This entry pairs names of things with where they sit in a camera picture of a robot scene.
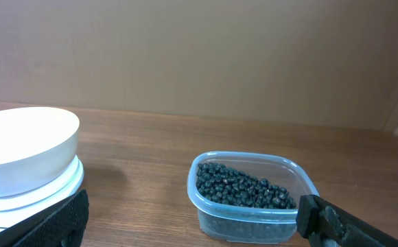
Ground white bowl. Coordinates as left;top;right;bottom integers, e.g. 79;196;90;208
0;107;80;197

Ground white digital kitchen scale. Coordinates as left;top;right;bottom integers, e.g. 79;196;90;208
0;157;84;232

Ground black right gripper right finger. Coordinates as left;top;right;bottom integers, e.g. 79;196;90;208
296;194;398;247

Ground black beans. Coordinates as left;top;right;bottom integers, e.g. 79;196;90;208
196;163;296;209

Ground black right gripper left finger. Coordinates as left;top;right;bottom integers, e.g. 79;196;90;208
0;189;89;247

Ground clear plastic container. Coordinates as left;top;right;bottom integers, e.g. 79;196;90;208
187;152;318;244

